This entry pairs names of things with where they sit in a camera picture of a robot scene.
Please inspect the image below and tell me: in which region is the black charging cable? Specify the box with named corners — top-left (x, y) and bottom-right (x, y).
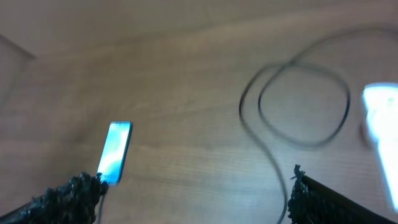
top-left (238, 26), bottom-right (398, 224)

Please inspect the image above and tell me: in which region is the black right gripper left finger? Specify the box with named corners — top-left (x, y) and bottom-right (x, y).
top-left (1, 172), bottom-right (109, 224)

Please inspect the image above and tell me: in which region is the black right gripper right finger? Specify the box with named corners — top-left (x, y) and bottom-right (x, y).
top-left (287, 165), bottom-right (395, 224)

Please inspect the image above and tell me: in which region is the blue Galaxy smartphone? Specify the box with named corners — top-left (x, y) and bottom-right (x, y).
top-left (97, 121), bottom-right (132, 185)

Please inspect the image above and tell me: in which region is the white power strip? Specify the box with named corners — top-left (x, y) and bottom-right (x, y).
top-left (361, 82), bottom-right (397, 213)

